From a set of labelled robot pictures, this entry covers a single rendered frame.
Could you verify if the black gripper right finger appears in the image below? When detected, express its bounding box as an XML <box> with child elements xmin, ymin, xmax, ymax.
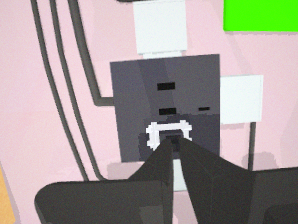
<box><xmin>179</xmin><ymin>138</ymin><xmax>298</xmax><ymax>224</ymax></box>

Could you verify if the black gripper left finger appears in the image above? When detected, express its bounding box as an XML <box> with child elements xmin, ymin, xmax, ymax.
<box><xmin>34</xmin><ymin>139</ymin><xmax>174</xmax><ymax>224</ymax></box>

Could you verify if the green flat rectangular slab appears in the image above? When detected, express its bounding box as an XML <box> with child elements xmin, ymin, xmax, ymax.
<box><xmin>223</xmin><ymin>0</ymin><xmax>298</xmax><ymax>32</ymax></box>

